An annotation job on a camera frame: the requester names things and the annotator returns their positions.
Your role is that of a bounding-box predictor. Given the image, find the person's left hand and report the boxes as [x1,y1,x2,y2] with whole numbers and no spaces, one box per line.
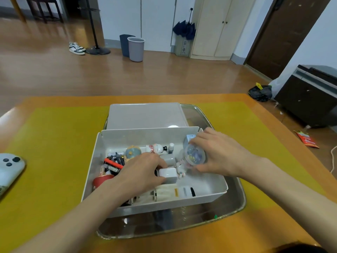
[112,153,169,199]

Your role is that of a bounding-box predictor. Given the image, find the person's right hand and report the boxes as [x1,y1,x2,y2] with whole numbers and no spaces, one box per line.
[188,127,255,179]

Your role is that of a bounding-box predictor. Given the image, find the red marker pen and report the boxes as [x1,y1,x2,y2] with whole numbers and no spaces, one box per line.
[103,158,124,169]

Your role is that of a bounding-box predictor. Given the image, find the bundle of black pens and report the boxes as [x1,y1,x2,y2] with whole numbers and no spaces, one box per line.
[105,152,126,174]

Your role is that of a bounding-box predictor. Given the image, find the white charger cube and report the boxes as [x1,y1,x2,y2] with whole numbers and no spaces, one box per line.
[155,167,179,185]

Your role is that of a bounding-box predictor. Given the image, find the clear round clip container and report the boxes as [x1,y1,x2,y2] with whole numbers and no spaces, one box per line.
[183,143,206,166]

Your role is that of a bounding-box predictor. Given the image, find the white figurine black hat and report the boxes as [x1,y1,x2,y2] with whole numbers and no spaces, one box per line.
[146,143,168,155]

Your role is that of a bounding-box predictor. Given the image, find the white mini fan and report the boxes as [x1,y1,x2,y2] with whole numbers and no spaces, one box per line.
[159,154,177,166]

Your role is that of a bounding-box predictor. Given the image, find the red cylindrical can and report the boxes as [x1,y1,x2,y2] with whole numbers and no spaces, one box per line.
[92,174,115,189]

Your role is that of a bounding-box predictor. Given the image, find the white storage box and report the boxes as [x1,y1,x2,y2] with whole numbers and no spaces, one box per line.
[81,126,229,219]

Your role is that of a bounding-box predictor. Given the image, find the white bunny figurine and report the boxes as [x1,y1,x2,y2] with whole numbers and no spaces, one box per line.
[175,159,188,180]

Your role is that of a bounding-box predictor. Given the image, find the white tube black cap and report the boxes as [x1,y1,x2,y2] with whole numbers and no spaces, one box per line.
[173,186,197,199]

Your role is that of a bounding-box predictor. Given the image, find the white box lid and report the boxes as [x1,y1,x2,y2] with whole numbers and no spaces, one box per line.
[105,102,189,130]

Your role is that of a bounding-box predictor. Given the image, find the person's left forearm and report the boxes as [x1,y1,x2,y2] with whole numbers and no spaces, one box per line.
[12,180,130,253]

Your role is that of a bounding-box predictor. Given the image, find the person's right forearm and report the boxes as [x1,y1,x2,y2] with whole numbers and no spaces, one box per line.
[238,156,337,253]

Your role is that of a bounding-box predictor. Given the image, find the person's black trousers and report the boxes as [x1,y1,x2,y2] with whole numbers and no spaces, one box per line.
[276,242,322,253]

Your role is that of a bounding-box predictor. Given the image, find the stainless steel tray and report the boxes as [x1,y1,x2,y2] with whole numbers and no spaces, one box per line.
[96,103,247,240]

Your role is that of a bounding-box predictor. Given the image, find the black garbage bag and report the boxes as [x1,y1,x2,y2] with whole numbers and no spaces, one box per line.
[248,82,273,103]

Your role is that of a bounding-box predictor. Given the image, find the yellow table mat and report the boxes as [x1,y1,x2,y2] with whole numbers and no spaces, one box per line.
[0,101,327,253]

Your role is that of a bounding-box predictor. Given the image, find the black low cabinet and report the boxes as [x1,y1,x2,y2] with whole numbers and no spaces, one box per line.
[273,64,337,128]

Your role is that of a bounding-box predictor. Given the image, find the gray metal safe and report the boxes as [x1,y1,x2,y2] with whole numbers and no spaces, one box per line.
[174,35,192,57]

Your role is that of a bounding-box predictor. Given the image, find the gray trash bin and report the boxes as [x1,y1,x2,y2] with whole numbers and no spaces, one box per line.
[127,37,146,63]

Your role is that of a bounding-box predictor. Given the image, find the white handheld controller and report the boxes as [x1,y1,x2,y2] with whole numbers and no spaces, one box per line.
[0,153,26,197]

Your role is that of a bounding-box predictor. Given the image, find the dark blue trash bin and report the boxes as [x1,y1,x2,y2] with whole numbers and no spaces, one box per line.
[119,34,136,58]

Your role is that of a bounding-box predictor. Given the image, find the black coat stand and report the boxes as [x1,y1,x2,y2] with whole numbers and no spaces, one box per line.
[79,0,111,56]

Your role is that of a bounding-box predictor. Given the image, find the cream two-door cabinet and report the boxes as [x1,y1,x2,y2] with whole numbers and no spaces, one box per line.
[189,0,257,61]

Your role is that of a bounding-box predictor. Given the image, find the navy folded umbrella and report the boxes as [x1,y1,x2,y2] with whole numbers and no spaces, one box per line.
[172,7,197,41]

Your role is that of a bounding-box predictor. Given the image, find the white sneaker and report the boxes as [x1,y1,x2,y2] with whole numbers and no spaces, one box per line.
[69,45,86,56]
[69,41,87,52]

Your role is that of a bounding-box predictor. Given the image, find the dark brown door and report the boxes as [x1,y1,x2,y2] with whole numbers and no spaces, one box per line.
[245,0,333,81]

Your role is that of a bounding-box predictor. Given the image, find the white built-in wardrobe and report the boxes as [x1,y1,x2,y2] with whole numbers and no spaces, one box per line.
[97,0,197,53]

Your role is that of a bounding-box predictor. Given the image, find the wooden side table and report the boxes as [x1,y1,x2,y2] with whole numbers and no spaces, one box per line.
[9,0,27,23]

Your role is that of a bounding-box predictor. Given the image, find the white floor cable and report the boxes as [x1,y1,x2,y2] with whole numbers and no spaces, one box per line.
[330,145,337,174]

